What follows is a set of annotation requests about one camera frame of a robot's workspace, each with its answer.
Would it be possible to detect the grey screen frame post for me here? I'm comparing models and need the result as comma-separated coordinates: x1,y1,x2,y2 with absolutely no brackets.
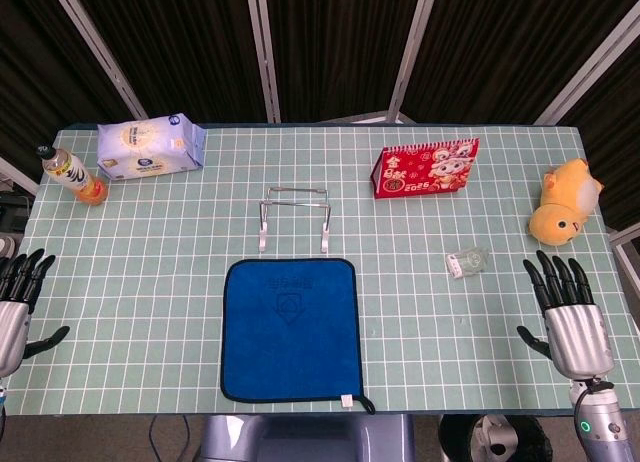
387,0,440,124
47,0,149,121
532,4,640,126
244,0,282,124

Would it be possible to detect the white blue tissue pack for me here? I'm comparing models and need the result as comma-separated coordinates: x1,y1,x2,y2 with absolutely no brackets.
96,112,208,183

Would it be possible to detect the metal wire rack stand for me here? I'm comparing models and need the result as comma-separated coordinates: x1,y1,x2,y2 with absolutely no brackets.
258,185,333,255

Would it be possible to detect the blue cloth towel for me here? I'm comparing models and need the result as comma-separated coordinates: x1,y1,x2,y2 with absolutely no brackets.
220,257,376,416

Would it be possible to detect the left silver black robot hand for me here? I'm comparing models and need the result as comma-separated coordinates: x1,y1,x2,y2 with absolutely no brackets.
0,248,71,378

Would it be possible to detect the orange drink bottle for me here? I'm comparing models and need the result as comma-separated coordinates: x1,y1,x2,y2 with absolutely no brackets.
34,143,109,207

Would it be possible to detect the red cartoon desk calendar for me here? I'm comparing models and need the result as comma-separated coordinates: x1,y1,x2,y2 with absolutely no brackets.
370,137,481,200

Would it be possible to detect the green grid tablecloth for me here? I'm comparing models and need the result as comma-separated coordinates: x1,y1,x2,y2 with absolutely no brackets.
0,123,640,416

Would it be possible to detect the yellow plush toy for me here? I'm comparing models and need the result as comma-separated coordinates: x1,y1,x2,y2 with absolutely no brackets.
529,158,604,247

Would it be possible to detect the black floor cable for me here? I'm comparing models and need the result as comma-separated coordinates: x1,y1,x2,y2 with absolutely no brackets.
148,414,192,462

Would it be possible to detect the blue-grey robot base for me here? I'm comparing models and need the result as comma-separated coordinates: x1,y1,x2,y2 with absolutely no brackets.
199,414,416,462

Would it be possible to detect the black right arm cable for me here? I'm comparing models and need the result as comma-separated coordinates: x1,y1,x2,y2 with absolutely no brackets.
572,379,616,436

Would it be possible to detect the small clear plastic packet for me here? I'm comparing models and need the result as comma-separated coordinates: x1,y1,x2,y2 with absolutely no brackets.
445,247,490,278

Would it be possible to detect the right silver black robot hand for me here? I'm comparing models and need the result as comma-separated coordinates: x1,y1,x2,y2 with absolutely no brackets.
516,250,615,381

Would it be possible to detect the dark equipment pile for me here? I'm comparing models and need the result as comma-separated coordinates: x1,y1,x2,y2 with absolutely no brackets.
0,191,32,259

